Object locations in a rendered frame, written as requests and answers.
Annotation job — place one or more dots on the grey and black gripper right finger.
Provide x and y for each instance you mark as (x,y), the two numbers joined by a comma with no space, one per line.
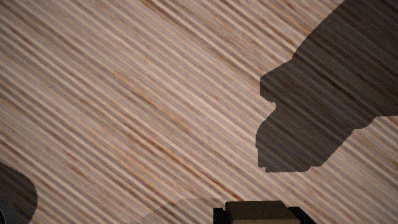
(301,215)

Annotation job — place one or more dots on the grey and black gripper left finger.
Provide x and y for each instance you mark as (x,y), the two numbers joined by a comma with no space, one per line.
(220,216)

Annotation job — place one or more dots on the tan wooden block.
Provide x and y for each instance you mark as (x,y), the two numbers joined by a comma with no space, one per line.
(259,212)

